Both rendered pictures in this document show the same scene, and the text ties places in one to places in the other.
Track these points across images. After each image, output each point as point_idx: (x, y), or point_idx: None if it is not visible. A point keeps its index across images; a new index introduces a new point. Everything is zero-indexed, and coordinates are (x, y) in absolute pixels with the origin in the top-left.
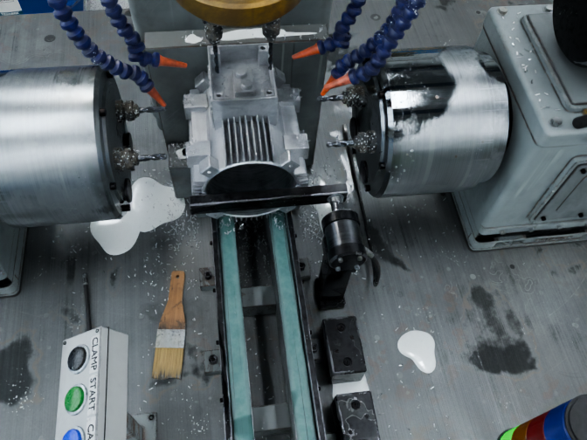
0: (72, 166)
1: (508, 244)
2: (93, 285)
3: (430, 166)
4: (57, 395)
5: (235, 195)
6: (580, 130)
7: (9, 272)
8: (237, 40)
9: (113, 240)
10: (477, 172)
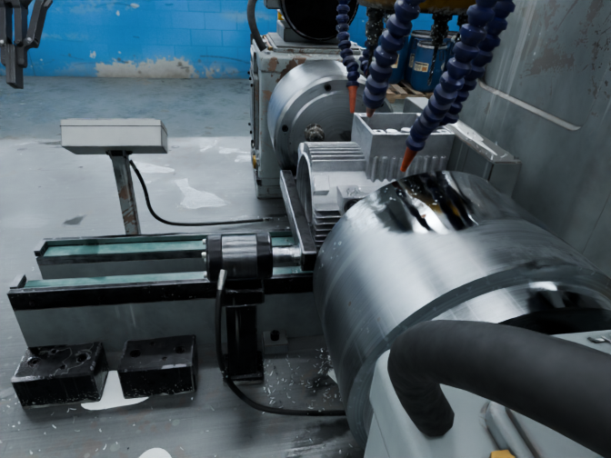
0: (285, 96)
1: None
2: (264, 224)
3: (332, 287)
4: (181, 217)
5: (293, 188)
6: (415, 435)
7: (265, 180)
8: None
9: None
10: (346, 374)
